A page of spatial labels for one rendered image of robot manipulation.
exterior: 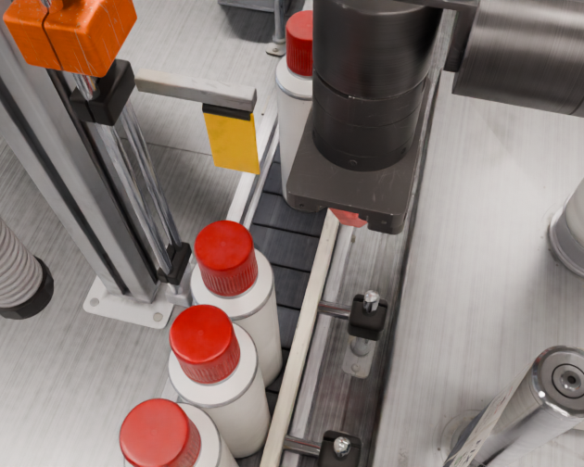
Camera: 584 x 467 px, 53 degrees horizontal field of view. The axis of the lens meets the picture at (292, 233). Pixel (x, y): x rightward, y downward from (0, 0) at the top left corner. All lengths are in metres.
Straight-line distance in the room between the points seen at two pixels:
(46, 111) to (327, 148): 0.17
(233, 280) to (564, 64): 0.19
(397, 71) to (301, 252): 0.31
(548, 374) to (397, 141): 0.14
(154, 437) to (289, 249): 0.30
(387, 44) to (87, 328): 0.44
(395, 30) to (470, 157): 0.40
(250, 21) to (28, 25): 0.57
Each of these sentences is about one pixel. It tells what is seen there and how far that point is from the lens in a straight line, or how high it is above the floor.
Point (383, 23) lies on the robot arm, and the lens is 0.25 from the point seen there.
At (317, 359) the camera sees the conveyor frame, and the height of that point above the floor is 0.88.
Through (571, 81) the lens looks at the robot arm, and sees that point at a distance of 0.26.
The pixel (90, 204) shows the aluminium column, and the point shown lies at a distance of 0.46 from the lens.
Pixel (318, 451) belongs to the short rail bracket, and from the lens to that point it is 0.46.
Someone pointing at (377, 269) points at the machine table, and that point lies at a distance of 0.61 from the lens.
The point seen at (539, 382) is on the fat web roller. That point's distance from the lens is 0.33.
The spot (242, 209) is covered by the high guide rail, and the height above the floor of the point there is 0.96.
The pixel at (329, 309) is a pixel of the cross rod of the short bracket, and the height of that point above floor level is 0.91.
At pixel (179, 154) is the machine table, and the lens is 0.70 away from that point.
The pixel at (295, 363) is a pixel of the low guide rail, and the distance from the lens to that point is 0.48.
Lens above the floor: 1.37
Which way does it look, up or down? 59 degrees down
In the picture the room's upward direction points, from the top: 2 degrees counter-clockwise
